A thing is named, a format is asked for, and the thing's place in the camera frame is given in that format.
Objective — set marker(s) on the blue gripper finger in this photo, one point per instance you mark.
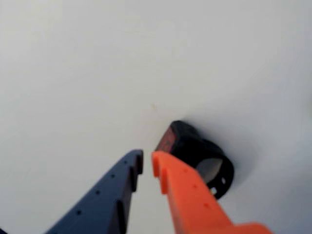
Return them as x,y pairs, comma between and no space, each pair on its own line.
102,202

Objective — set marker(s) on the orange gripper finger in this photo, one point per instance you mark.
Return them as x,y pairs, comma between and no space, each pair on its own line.
192,202

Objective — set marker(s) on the black wrist band device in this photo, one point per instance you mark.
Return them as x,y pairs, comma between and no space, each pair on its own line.
190,143

